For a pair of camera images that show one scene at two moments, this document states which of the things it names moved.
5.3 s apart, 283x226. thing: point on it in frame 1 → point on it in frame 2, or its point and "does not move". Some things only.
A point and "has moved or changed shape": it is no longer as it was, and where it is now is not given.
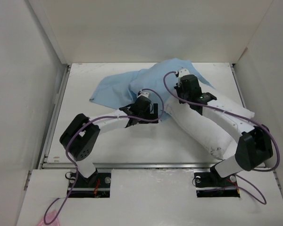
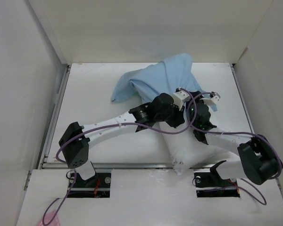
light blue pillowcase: [122, 89] has moved or changed shape
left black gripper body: [146, 114] → [172, 117]
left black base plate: [97, 180] does not move
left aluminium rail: [46, 149] does not move
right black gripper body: [182, 95] → [195, 101]
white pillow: [206, 128] has moved or changed shape
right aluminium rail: [238, 85] does not move
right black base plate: [213, 179] does not move
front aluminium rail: [116, 165] does not move
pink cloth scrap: [50, 217] does not move
